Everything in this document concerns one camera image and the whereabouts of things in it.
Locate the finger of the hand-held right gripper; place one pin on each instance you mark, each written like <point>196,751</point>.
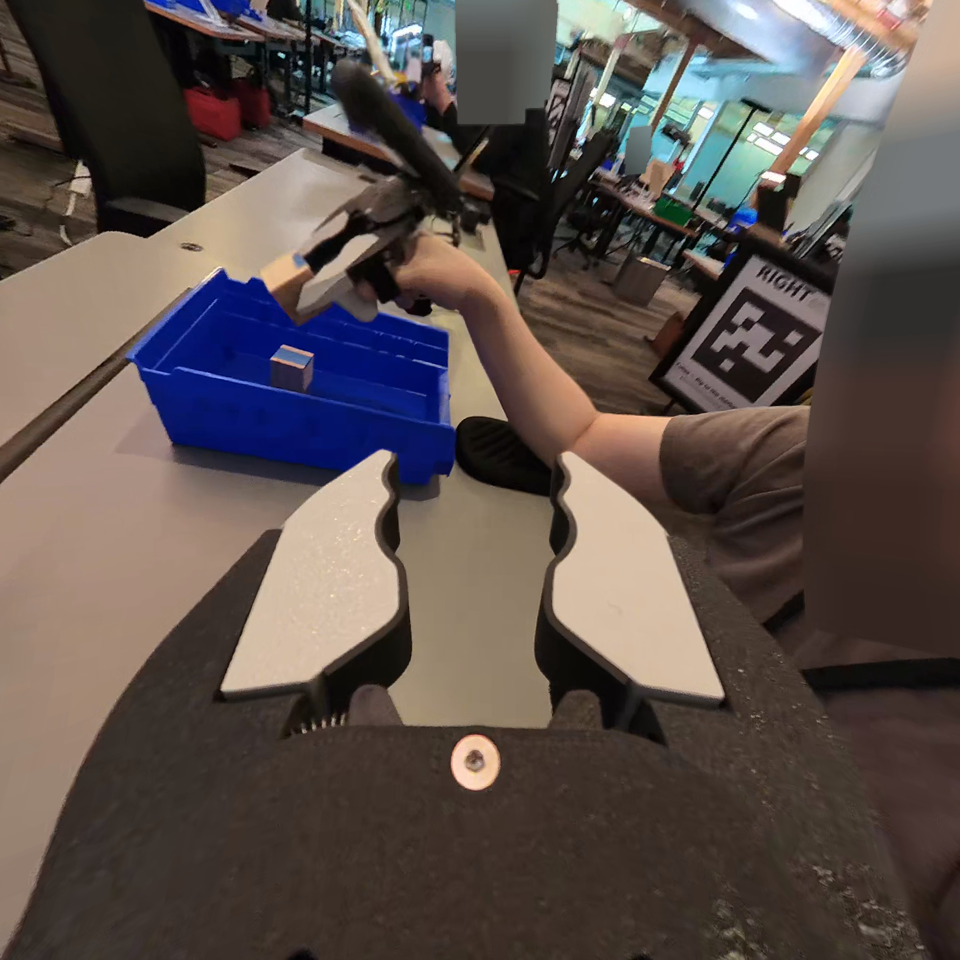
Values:
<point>337,281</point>
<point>334,236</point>

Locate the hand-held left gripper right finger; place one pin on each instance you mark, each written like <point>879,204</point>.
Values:
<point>630,600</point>

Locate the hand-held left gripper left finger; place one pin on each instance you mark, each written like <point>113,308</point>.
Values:
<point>315,600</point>

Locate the blue-taped wooden cube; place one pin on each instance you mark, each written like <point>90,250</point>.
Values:
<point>281,283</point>
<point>291,369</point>

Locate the blue plastic bin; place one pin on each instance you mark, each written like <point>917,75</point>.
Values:
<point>300,427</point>

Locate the person's right forearm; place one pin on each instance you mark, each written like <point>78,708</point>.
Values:
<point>540,375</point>

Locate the person's right hand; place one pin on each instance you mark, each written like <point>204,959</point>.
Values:
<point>435,270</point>

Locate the wooden edged desk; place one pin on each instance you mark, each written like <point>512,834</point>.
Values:
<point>330,120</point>

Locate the red storage case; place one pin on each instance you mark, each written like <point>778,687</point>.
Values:
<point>214,116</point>
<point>256,105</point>

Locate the black office chair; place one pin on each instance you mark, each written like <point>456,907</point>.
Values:
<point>112,112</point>
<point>585,187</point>

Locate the black wrist rest pad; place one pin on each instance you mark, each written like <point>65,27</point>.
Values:
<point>502,457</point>

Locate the wooden top workbench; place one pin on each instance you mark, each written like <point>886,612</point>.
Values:
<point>225,27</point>

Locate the grey metal bin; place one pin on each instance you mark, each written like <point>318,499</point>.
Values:
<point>641,281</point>

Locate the green box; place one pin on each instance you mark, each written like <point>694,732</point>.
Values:
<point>673,211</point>

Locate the framed marker sign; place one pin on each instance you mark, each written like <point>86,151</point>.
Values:
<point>750,337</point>

